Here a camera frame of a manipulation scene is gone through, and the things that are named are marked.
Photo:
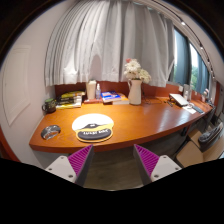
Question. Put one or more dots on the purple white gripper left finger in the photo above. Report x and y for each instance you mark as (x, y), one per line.
(73, 168)

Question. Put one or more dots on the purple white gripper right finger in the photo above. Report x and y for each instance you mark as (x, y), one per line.
(151, 166)

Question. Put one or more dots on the white yellow black mouse pad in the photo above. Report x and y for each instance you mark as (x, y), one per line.
(93, 127)

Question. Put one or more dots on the wooden chair with bag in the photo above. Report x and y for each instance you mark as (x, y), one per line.
(202, 147)

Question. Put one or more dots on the dark green mug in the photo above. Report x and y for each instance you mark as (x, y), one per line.
(49, 106)

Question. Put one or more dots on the stack of yellow books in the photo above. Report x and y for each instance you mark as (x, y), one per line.
(70, 100)

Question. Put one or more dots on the white laptop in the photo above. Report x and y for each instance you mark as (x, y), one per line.
(181, 101)

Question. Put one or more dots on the white ceramic vase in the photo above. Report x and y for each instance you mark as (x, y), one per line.
(134, 92)

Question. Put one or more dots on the clear sanitizer bottle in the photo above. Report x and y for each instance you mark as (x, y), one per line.
(98, 91)

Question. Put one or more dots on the blue white book stack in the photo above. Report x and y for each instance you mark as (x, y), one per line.
(114, 98)

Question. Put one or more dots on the white tissue box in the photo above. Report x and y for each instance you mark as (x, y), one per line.
(90, 89)

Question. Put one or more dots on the white pink flower bouquet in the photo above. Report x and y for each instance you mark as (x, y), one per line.
(133, 71)

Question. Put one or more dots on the dark window curtain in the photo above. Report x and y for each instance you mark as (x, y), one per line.
(182, 59)

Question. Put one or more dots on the white curtain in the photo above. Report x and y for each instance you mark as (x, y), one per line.
(94, 38)

